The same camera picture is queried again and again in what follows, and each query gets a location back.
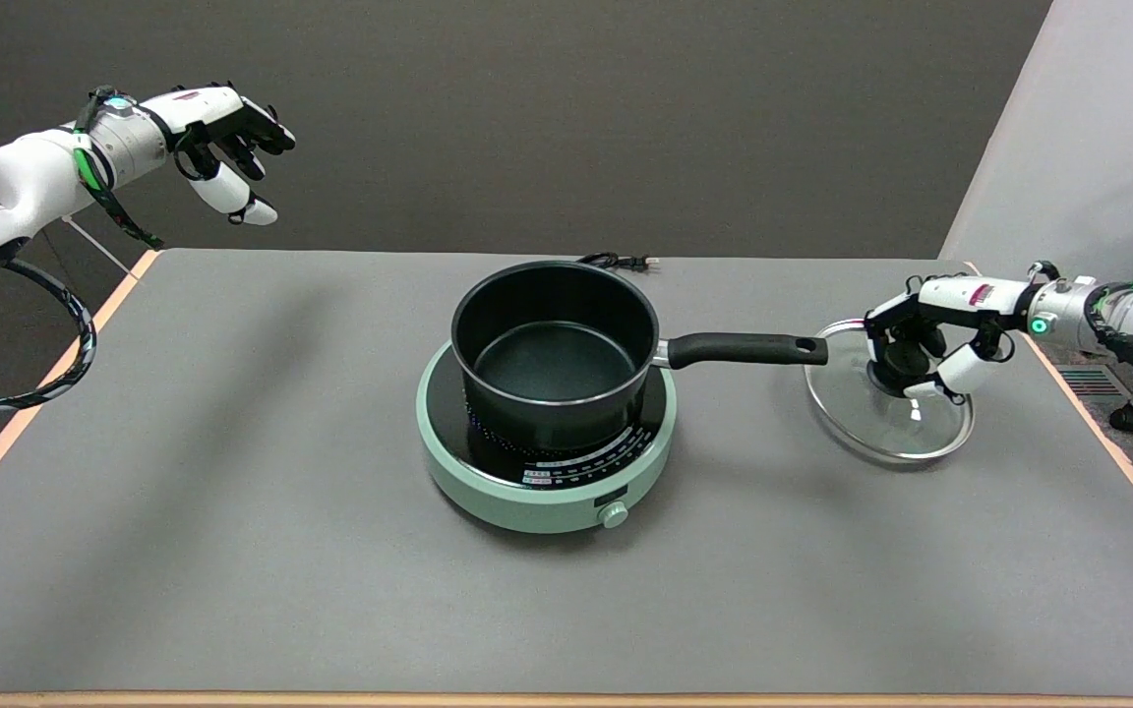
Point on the grey table mat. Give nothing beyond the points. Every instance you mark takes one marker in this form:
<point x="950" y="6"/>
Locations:
<point x="232" y="492"/>

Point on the green induction cooker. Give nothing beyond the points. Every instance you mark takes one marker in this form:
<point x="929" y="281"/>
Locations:
<point x="488" y="487"/>

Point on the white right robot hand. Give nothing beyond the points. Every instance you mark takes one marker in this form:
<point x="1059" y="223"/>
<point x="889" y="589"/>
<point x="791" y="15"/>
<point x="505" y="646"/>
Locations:
<point x="960" y="295"/>

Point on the floor vent grille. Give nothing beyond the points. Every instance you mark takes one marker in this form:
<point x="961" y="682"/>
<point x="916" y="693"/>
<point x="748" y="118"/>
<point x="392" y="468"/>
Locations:
<point x="1093" y="382"/>

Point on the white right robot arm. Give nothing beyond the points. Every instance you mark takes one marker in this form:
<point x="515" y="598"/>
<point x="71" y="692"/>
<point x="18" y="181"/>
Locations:
<point x="1068" y="310"/>

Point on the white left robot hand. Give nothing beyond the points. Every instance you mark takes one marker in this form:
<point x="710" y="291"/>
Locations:
<point x="208" y="106"/>

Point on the glass pot lid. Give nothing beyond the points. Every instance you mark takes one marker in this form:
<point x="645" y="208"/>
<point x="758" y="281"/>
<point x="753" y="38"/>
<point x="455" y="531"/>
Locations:
<point x="871" y="423"/>

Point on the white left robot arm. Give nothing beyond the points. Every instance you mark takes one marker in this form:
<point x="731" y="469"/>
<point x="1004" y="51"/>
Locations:
<point x="26" y="177"/>

